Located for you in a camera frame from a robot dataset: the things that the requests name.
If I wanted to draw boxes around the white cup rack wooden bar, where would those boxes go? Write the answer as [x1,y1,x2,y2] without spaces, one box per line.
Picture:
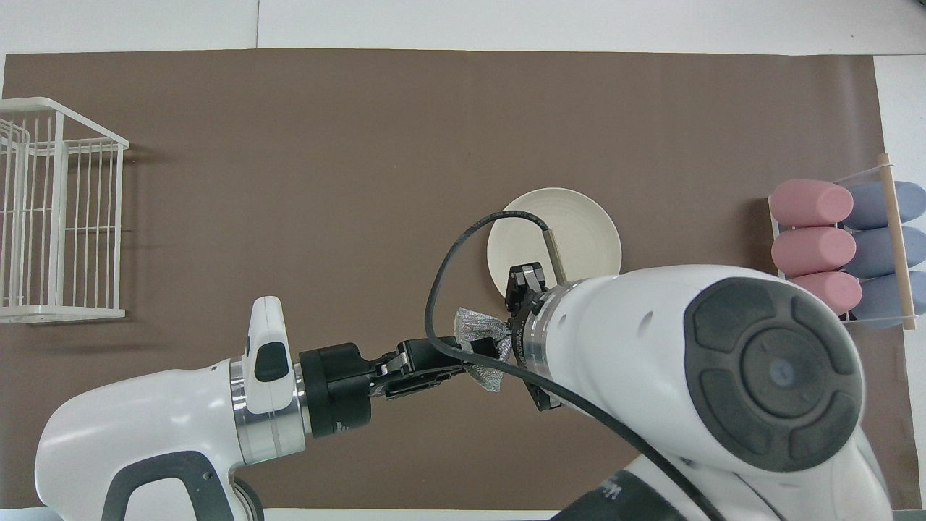
[767,152,919,332]

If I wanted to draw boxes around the white wire dish rack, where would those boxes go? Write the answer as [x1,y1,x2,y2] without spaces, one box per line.
[0,97,129,323]

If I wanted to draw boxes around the black velcro cable strap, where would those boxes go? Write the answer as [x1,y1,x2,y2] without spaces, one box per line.
[553,470,695,521]

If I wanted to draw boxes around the brown paper table mat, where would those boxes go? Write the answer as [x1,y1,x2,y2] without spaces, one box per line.
[0,49,923,511]

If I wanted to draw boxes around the round cream plate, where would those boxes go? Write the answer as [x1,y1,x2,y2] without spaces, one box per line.
[486,188,623,301]

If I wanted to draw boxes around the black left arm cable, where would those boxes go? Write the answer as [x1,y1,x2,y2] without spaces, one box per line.
[230,470,266,521]

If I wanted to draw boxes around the silver mesh scouring sponge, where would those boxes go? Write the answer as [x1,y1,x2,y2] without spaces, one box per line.
[454,308,516,394]

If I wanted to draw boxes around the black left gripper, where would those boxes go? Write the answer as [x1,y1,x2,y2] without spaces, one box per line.
[300,335,467,440]

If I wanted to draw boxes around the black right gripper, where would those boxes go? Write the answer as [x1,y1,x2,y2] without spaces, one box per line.
[472,262,564,412]

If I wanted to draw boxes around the pink plastic cup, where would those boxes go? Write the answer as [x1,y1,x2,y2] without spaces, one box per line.
[789,271,863,316]
[771,226,857,277]
[769,179,854,227]

